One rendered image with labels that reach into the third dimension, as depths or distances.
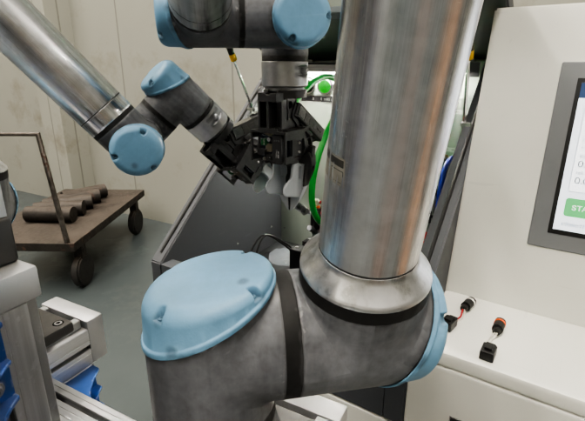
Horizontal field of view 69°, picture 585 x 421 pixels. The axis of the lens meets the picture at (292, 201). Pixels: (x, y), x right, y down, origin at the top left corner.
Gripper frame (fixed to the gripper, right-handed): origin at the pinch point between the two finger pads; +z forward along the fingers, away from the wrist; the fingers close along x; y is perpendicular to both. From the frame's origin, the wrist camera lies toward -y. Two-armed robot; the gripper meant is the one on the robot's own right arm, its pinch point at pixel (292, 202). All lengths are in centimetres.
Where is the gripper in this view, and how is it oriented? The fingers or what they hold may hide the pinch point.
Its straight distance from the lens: 78.3
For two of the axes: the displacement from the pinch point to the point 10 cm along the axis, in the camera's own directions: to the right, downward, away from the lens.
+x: 8.3, 1.7, -5.3
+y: -5.6, 2.5, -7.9
